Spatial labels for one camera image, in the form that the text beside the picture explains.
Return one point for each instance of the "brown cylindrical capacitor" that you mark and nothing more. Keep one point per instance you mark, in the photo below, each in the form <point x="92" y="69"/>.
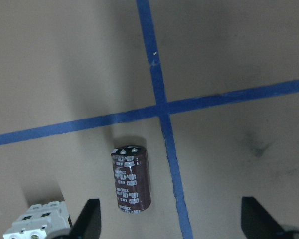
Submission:
<point x="131" y="176"/>

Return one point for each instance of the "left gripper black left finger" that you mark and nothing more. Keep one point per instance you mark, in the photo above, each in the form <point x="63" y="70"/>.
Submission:
<point x="88" y="224"/>

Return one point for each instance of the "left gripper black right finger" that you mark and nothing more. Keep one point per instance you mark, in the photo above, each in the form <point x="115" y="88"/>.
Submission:
<point x="257" y="223"/>

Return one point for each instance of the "white red circuit breaker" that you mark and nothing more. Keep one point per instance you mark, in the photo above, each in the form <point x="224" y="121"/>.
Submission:
<point x="41" y="221"/>

